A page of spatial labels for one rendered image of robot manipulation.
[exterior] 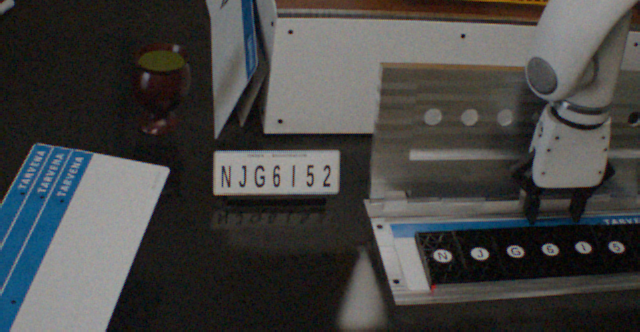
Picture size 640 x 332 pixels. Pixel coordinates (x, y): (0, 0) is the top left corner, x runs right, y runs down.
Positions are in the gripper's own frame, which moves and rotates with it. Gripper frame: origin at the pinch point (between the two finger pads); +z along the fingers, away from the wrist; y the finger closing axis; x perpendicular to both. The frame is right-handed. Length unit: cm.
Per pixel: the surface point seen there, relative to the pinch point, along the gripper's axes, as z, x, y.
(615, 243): 1.0, -6.8, 7.3
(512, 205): 2.2, 3.7, -4.6
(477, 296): 2.0, -14.2, -14.2
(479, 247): 1.0, -6.2, -12.1
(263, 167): -0.2, 9.4, -37.0
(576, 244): 1.0, -6.6, 1.5
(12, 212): -5, -6, -70
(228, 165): -0.5, 9.5, -41.4
